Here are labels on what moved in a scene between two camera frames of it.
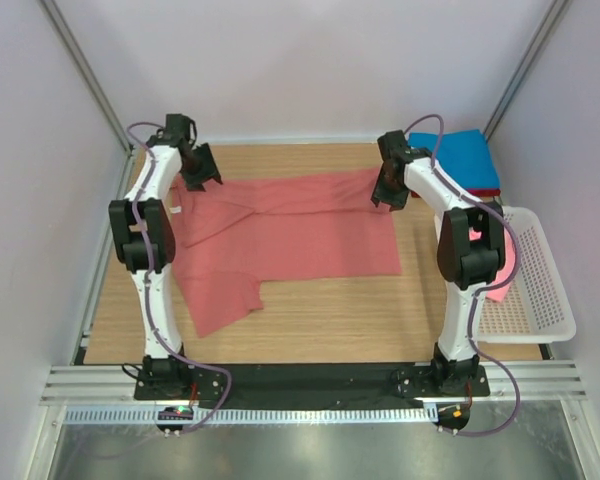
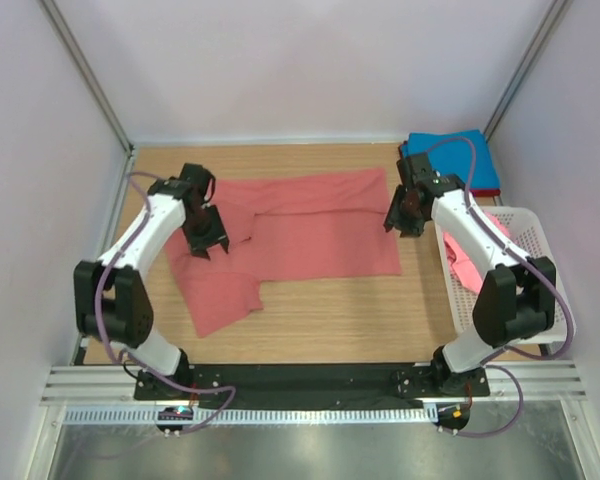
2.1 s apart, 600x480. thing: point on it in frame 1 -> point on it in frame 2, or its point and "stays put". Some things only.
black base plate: (304, 385) stays put
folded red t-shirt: (477, 192) stays put
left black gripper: (209, 173) -> (217, 236)
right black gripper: (381, 195) -> (394, 219)
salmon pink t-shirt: (233, 237) stays put
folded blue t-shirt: (464, 156) stays put
